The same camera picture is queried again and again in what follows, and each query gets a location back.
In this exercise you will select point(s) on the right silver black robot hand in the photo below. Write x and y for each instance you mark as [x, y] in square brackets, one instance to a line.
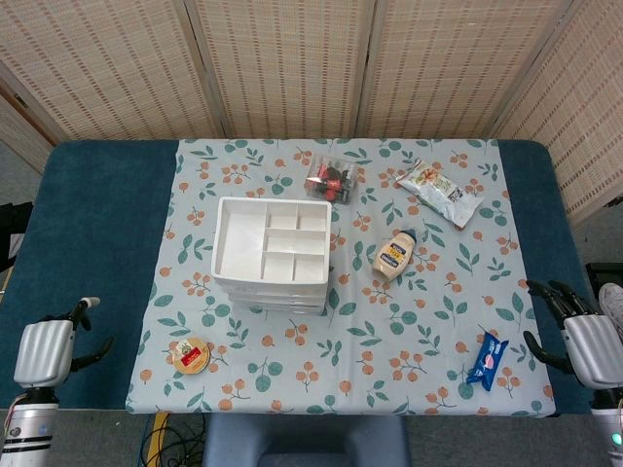
[596, 345]

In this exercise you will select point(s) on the mayonnaise squeeze bottle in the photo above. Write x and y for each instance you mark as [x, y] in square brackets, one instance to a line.
[392, 258]

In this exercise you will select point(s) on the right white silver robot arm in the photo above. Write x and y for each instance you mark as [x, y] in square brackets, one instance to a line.
[608, 428]

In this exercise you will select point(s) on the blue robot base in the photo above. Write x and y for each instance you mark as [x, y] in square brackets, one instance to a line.
[302, 438]

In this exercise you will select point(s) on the bamboo folding screen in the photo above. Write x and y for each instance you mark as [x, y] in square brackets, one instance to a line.
[292, 68]

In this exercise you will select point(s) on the silver white snack bag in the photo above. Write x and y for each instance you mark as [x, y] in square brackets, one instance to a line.
[438, 192]

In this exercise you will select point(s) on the white plastic drawer organizer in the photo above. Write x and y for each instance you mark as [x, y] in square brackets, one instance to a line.
[243, 243]

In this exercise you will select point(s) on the floral light blue tablecloth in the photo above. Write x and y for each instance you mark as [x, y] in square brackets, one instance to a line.
[340, 340]

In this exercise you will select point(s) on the black case beside table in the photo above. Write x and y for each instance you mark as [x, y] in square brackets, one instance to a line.
[606, 275]

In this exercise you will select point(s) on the teal fabric table cover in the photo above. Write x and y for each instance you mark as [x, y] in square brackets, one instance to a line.
[97, 243]

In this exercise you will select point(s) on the black equipment beside table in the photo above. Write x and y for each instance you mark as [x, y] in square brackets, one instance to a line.
[12, 233]

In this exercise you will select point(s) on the white shoe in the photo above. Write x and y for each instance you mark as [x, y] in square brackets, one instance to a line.
[612, 301]

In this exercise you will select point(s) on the blue cookie packet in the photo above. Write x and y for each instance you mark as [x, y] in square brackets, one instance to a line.
[488, 360]

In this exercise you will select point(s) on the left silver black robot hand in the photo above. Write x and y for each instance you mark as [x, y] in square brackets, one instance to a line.
[44, 352]

